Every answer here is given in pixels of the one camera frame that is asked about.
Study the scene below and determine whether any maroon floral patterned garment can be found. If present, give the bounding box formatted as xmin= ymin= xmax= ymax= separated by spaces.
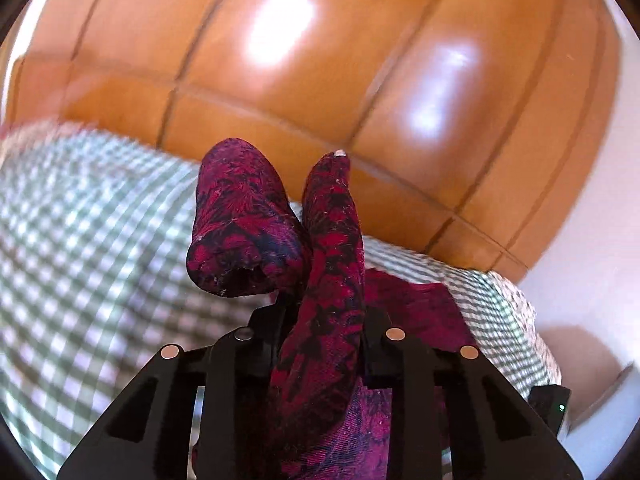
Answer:
xmin=186 ymin=139 xmax=474 ymax=479

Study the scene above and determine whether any green white checked bedsheet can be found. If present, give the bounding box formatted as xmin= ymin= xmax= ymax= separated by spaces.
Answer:
xmin=0 ymin=119 xmax=564 ymax=480

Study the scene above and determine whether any glossy wooden wardrobe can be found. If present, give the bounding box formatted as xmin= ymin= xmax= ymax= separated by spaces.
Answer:
xmin=3 ymin=0 xmax=620 ymax=281

